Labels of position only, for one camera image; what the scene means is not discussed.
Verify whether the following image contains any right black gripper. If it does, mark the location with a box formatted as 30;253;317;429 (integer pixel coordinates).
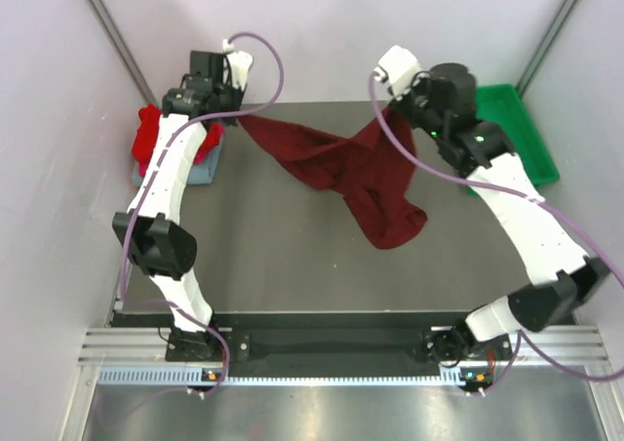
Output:
385;71;446;142

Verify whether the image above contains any dark red t shirt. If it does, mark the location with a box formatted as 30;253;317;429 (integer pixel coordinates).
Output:
240;115;428;250

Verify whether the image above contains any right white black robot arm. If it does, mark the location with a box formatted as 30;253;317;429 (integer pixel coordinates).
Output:
389;62;610;359

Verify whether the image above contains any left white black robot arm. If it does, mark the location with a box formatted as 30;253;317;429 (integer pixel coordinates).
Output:
112;50;254;361

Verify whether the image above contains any green plastic bin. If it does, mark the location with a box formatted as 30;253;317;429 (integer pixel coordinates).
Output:
476;84;560;187

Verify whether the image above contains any folded bright red t shirt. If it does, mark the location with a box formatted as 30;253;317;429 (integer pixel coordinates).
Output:
132;103;225;169

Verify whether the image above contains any folded grey blue t shirt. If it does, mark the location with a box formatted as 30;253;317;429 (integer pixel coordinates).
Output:
131;140;224;187

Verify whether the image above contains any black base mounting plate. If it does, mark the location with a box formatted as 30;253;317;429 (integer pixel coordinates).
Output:
165;327;513;364

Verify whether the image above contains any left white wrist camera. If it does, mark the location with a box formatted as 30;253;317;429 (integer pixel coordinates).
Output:
222;39;254;92

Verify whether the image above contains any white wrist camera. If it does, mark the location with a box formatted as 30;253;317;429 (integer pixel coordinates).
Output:
222;39;254;92
373;45;423;100

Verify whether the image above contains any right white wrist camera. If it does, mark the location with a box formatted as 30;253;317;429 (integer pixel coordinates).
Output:
373;45;423;100

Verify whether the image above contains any left corner aluminium post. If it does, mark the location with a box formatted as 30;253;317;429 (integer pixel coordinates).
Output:
85;0;157;103

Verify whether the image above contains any corner aluminium post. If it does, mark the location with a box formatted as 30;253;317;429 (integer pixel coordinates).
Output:
85;0;157;103
516;0;581;98

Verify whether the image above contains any right corner aluminium post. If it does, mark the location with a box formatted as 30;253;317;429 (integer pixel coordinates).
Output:
516;0;581;98

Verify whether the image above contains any aluminium frame rail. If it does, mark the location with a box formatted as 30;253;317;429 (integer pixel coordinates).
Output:
79;326;608;366

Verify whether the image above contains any slotted grey cable duct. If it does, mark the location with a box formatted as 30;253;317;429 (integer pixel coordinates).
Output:
98;366;466;387

